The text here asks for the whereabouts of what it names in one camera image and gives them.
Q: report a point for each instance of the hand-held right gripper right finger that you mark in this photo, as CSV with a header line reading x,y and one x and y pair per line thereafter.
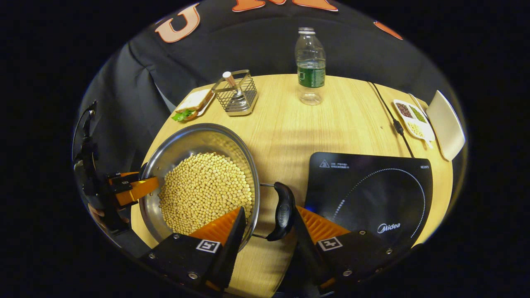
x,y
306,248

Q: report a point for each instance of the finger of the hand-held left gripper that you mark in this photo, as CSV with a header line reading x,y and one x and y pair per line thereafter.
x,y
124,179
136,190

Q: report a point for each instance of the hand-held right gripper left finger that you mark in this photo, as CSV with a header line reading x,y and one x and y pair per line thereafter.
x,y
232,248

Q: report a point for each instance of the black induction cooktop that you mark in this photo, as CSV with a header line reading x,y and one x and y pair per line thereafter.
x,y
372,194

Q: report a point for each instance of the pile of yellow soybeans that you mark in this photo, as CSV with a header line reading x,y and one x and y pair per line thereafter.
x,y
203,186

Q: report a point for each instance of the sandwich with lettuce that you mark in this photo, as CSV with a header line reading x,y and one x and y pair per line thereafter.
x,y
192,101

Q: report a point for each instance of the small white plate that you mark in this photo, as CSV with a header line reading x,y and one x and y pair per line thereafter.
x,y
205,110

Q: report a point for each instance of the wooden knob metal utensil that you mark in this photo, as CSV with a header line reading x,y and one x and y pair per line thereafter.
x,y
228,76

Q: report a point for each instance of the white divided seasoning tray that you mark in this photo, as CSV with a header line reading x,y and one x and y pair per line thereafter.
x,y
410,120

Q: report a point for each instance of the black backdrop cloth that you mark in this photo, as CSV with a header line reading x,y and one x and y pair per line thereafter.
x,y
248,41

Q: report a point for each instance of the white toaster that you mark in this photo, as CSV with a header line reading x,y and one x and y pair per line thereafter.
x,y
445,124

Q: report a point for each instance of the clear plastic water bottle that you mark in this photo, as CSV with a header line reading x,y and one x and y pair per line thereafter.
x,y
310,62

